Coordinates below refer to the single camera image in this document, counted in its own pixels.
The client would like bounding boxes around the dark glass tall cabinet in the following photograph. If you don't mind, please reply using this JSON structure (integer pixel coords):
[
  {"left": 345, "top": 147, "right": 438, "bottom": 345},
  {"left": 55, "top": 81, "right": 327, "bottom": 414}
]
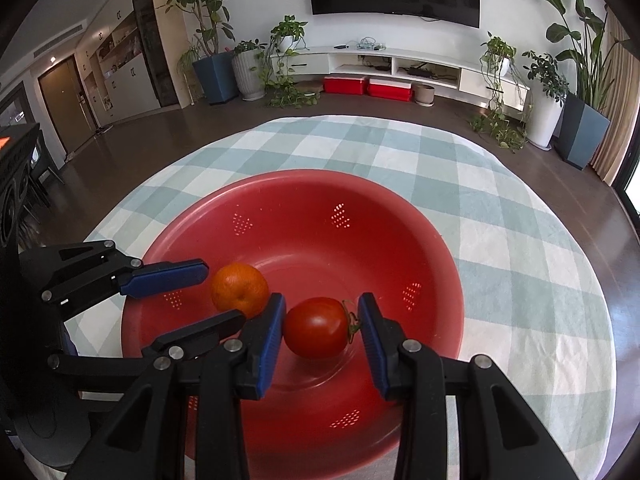
[{"left": 130, "top": 0, "right": 180, "bottom": 108}]

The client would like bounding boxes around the red plastic colander basin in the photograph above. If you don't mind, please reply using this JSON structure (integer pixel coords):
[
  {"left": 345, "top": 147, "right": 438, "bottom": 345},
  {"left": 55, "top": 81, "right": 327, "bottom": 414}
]
[{"left": 121, "top": 170, "right": 463, "bottom": 475}]

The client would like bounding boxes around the green white checked tablecloth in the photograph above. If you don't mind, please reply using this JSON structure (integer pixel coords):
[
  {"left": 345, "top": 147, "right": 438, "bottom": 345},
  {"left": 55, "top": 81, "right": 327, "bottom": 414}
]
[{"left": 62, "top": 115, "right": 617, "bottom": 480}]

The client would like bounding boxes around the white ribbed plant pot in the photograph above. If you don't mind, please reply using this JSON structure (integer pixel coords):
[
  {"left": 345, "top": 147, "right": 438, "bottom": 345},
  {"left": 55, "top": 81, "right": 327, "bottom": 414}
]
[{"left": 231, "top": 50, "right": 266, "bottom": 101}]

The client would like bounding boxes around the tall leafy tree plant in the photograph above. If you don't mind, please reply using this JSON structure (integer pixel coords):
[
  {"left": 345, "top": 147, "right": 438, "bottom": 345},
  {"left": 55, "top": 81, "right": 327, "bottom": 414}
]
[{"left": 156, "top": 0, "right": 236, "bottom": 76}]

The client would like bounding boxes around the thin grassy floor plant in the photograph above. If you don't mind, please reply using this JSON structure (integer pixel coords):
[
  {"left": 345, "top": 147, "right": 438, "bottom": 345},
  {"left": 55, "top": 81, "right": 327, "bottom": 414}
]
[{"left": 177, "top": 42, "right": 203, "bottom": 106}]

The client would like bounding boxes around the brown wooden door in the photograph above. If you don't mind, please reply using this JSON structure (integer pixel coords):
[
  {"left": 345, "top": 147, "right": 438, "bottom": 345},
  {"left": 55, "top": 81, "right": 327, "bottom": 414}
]
[{"left": 39, "top": 55, "right": 98, "bottom": 158}]

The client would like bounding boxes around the blue square planter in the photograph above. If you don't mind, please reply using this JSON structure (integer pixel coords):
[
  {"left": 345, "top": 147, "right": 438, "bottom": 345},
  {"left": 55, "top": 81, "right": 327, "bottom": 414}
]
[
  {"left": 192, "top": 54, "right": 240, "bottom": 106},
  {"left": 556, "top": 92, "right": 612, "bottom": 171}
]

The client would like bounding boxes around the red tomato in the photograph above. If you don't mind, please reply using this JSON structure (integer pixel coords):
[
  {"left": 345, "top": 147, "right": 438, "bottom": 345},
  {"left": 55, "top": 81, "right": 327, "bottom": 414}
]
[{"left": 283, "top": 297, "right": 362, "bottom": 360}]

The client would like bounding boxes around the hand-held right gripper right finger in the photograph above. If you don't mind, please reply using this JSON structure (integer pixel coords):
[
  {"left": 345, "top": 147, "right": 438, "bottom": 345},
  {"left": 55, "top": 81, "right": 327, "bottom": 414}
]
[{"left": 356, "top": 292, "right": 581, "bottom": 480}]

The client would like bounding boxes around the white television console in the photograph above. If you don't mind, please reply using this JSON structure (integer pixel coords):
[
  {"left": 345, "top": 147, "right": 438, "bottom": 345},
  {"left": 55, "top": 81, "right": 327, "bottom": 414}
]
[{"left": 289, "top": 46, "right": 532, "bottom": 111}]

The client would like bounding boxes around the white wall cabinet shelving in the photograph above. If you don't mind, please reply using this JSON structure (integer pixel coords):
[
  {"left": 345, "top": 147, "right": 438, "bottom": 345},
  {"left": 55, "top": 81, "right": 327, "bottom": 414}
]
[{"left": 75, "top": 10, "right": 161, "bottom": 128}]

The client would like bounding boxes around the tall white smooth pot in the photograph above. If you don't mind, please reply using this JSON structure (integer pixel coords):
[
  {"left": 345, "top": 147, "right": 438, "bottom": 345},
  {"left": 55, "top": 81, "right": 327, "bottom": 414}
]
[{"left": 526, "top": 91, "right": 566, "bottom": 150}]

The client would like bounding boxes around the small mandarin orange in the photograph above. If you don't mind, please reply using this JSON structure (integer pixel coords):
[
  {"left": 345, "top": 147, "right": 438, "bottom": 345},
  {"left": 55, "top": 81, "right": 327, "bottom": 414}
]
[{"left": 210, "top": 262, "right": 271, "bottom": 320}]

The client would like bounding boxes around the schefflera plant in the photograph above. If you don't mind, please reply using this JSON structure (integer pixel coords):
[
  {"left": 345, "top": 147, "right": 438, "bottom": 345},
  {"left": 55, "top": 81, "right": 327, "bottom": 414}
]
[{"left": 522, "top": 51, "right": 571, "bottom": 106}]

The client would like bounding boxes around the trailing pothos plant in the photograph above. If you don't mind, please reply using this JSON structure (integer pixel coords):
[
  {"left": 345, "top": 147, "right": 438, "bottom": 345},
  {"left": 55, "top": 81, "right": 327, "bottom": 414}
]
[
  {"left": 257, "top": 15, "right": 321, "bottom": 109},
  {"left": 470, "top": 32, "right": 531, "bottom": 151}
]

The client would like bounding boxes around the beige curtain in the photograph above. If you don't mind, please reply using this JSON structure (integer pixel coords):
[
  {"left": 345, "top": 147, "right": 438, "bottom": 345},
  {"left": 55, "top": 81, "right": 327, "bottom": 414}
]
[{"left": 590, "top": 10, "right": 633, "bottom": 186}]

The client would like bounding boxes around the small bushy green plant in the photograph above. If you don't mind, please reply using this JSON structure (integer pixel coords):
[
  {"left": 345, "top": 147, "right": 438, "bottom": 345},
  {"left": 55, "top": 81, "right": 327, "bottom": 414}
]
[{"left": 232, "top": 39, "right": 268, "bottom": 57}]

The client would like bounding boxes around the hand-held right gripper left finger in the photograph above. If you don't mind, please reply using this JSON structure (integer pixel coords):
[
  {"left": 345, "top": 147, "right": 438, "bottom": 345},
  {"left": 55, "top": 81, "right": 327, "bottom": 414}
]
[{"left": 65, "top": 292, "right": 287, "bottom": 480}]

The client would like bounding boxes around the large bird of paradise plant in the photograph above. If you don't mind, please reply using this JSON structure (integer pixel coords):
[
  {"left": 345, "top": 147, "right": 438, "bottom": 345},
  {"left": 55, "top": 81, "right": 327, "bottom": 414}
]
[{"left": 515, "top": 0, "right": 632, "bottom": 111}]

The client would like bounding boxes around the ceiling air vent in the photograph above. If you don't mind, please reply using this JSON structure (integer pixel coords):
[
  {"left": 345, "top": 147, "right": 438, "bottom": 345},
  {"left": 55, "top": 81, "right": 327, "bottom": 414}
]
[{"left": 32, "top": 19, "right": 88, "bottom": 58}]

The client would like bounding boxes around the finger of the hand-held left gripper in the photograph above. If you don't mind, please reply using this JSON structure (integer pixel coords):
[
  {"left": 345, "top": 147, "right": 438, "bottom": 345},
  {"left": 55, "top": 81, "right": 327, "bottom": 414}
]
[
  {"left": 22, "top": 241, "right": 210, "bottom": 321},
  {"left": 47, "top": 309, "right": 247, "bottom": 397}
]

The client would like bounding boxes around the red cooler box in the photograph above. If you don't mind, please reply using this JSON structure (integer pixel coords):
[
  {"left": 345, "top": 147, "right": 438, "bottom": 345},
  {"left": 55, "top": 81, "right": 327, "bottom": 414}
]
[
  {"left": 324, "top": 76, "right": 370, "bottom": 96},
  {"left": 367, "top": 79, "right": 413, "bottom": 102}
]

